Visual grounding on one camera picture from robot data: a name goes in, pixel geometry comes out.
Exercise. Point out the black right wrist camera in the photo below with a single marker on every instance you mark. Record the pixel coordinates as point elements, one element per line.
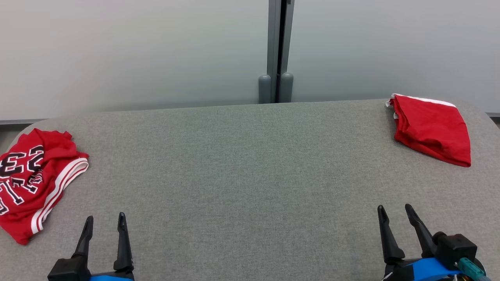
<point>455,246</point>

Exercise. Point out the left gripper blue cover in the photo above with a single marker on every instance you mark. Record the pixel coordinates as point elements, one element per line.
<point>113,276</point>

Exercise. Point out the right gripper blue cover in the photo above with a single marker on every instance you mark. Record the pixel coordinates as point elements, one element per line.
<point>422,271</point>

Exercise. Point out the plain red garment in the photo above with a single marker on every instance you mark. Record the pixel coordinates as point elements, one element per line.
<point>433,128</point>

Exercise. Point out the red jersey with black number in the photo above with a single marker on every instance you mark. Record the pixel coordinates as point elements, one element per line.
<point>50,156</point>

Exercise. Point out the grey cylindrical post foot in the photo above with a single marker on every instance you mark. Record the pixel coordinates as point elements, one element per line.
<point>264,89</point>
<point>286,88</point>

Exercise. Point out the grey partition post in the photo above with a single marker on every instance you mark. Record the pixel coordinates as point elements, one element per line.
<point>279,35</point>

